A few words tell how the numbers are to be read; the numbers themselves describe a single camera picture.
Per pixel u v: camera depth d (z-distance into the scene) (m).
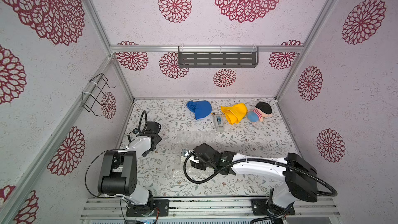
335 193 0.39
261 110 1.05
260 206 0.74
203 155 0.60
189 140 0.97
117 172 0.45
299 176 0.43
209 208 0.75
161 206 0.73
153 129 0.75
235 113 1.03
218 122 1.03
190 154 0.66
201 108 1.11
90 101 0.78
